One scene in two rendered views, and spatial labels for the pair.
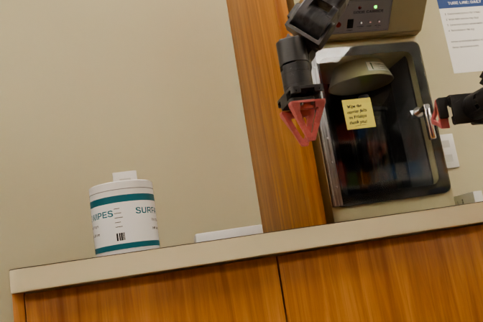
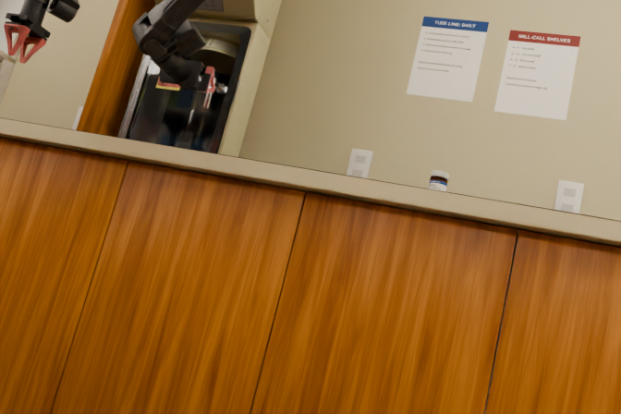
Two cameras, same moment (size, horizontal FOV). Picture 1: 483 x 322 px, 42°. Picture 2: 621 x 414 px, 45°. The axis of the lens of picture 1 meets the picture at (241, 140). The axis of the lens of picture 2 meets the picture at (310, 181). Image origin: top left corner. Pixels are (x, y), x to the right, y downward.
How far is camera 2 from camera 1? 1.79 m
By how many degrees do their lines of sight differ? 31
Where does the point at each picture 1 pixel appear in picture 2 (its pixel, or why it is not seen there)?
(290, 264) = not seen: outside the picture
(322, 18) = not seen: outside the picture
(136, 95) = not seen: hidden behind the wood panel
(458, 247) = (95, 169)
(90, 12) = not seen: outside the picture
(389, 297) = (30, 187)
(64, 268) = not seen: outside the picture
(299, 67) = (27, 3)
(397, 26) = (230, 9)
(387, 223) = (44, 131)
